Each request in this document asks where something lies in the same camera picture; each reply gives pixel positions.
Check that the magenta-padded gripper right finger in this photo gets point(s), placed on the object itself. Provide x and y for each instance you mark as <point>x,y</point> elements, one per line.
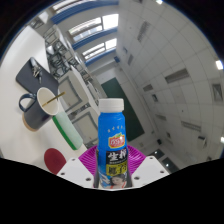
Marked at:
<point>150,170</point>

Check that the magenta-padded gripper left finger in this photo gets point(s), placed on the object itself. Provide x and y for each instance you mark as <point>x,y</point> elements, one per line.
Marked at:
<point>75,171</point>

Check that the blue white-capped drink bottle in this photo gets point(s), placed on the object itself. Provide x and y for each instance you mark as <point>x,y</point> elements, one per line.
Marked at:
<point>111,126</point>

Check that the dark classroom door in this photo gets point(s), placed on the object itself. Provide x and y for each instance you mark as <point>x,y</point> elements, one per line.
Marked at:
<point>156,154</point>

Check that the dark blue mug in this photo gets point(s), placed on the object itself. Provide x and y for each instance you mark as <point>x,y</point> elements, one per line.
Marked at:
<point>35,115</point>

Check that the gold stirring stick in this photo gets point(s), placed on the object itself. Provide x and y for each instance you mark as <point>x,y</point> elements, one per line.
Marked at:
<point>55,98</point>

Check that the dark grey flat pad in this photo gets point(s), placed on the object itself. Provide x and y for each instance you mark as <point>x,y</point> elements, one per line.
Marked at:
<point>33,83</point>

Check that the group of ceiling lights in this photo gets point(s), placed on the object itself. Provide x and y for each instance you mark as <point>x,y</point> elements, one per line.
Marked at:
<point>176,76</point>

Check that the group of classroom chairs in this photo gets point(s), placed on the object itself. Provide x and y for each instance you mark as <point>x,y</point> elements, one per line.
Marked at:
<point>63,60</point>

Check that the blue window curtain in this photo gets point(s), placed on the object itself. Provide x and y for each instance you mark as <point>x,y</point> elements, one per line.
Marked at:
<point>100,56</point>
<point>95,38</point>
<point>83,11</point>

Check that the tall classroom window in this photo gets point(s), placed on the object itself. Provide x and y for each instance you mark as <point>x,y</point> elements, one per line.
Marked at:
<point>100,25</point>
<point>103,46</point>
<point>70,4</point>

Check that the black wall speaker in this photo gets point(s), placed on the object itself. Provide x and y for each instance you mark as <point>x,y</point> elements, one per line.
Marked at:
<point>116,59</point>

